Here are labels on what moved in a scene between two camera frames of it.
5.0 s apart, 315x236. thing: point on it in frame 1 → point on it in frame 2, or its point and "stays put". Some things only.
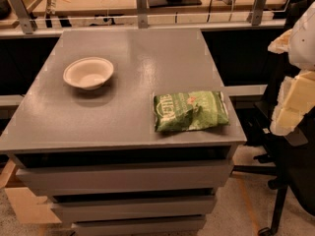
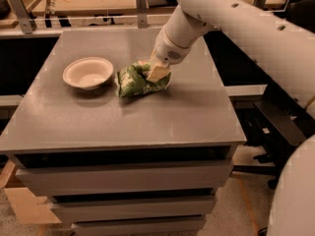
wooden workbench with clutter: (38, 10) stays put
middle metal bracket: (142, 7) stays put
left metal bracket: (22, 12) stays put
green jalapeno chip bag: (190, 110) → (132, 80)
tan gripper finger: (282, 43) → (167, 51)
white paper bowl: (90, 73) stays put
